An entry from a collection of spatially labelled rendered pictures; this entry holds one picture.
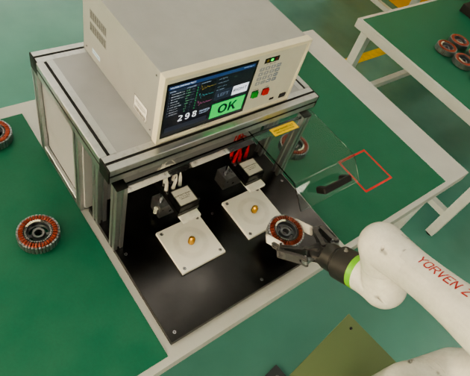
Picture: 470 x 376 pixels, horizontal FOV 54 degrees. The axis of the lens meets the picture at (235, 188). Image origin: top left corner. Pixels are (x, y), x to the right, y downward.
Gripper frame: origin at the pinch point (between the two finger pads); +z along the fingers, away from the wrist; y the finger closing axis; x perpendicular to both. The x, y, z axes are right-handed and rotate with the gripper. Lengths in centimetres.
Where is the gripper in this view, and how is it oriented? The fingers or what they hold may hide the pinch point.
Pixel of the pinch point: (285, 232)
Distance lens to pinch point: 138.7
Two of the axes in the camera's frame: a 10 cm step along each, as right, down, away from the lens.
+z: -6.1, -3.1, 7.3
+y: 7.8, -3.5, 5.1
